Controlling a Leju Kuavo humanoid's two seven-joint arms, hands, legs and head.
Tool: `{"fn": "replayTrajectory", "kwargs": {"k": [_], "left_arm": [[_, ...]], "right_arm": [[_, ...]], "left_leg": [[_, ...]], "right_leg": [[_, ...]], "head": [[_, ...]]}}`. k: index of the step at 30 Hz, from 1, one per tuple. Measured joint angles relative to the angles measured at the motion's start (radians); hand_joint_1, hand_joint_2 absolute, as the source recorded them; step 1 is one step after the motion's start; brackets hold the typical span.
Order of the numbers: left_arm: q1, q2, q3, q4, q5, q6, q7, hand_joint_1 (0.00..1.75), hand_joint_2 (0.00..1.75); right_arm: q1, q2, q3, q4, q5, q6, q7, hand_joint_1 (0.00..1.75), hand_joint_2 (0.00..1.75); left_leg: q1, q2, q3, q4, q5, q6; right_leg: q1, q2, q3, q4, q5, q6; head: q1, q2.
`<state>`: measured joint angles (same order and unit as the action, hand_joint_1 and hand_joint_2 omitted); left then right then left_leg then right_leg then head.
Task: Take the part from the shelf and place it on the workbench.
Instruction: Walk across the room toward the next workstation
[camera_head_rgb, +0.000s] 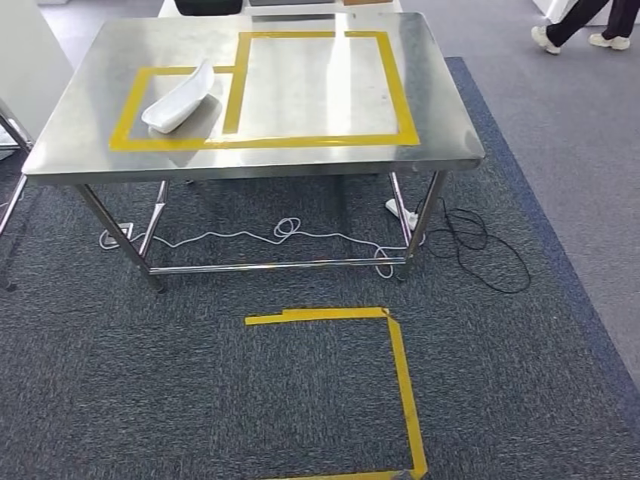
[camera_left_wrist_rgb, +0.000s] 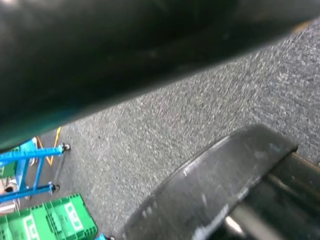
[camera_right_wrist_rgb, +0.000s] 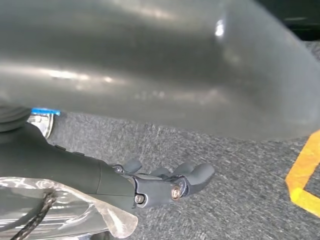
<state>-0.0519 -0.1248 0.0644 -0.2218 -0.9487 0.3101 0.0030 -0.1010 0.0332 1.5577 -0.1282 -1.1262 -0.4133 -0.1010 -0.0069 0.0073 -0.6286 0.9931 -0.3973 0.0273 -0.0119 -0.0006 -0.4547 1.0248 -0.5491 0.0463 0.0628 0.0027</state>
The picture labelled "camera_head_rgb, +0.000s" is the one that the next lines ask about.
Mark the steel workbench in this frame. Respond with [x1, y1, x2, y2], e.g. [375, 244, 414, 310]
[22, 11, 486, 294]

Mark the large yellow tape rectangle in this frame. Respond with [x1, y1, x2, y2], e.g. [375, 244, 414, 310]
[222, 29, 421, 148]

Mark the small yellow tape rectangle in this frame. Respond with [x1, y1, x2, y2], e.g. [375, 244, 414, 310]
[108, 64, 241, 154]

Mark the person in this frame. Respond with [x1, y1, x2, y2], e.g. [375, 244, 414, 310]
[531, 0, 640, 56]

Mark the white power adapter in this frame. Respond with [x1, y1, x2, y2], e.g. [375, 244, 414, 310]
[99, 222, 135, 252]

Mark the white curved plastic part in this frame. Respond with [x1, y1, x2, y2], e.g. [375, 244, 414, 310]
[141, 59, 216, 135]

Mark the white floor cable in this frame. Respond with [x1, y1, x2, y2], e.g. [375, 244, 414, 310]
[99, 215, 426, 281]

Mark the steel table frame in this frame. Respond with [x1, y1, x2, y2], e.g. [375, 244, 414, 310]
[0, 99, 37, 294]

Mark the black carrying case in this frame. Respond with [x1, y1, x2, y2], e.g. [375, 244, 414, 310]
[173, 0, 245, 17]

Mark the white power strip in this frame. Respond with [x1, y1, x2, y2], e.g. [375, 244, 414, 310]
[385, 197, 418, 232]

